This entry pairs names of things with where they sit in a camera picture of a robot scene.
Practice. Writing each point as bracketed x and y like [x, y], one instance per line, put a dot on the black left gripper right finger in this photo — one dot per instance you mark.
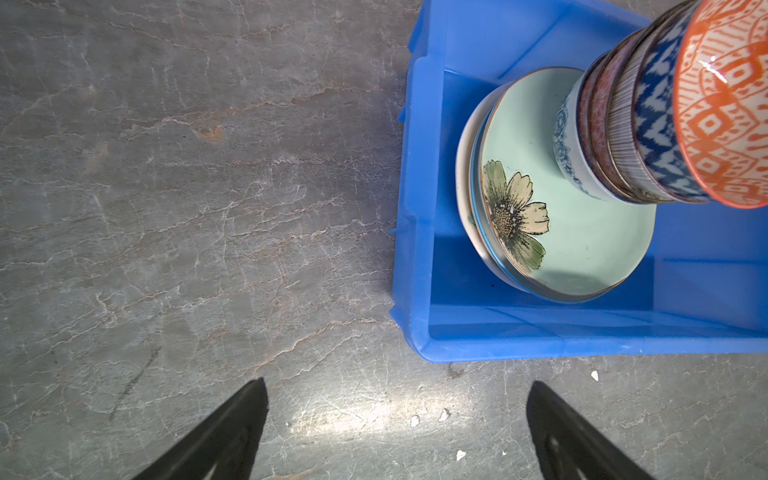
[567, 446]

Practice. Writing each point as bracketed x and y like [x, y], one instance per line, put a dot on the white watermelon pattern plate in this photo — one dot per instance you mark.
[474, 197]

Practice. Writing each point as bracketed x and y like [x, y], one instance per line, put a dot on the light green ceramic plate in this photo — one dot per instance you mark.
[559, 243]

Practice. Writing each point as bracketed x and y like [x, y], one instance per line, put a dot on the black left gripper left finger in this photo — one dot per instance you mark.
[224, 445]

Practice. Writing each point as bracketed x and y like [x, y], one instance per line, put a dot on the white plate with pink pattern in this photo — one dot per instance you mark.
[462, 170]

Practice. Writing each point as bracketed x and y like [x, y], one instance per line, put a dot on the blue plastic bin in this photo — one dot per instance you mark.
[702, 288]

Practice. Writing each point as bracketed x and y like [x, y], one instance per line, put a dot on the red patterned bowl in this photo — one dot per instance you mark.
[621, 127]

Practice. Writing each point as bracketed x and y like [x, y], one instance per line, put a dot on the brown leaf pattern bowl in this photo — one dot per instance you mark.
[585, 120]
[599, 110]

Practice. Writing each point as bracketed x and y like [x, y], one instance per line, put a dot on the blue white patterned bowl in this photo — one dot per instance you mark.
[568, 150]

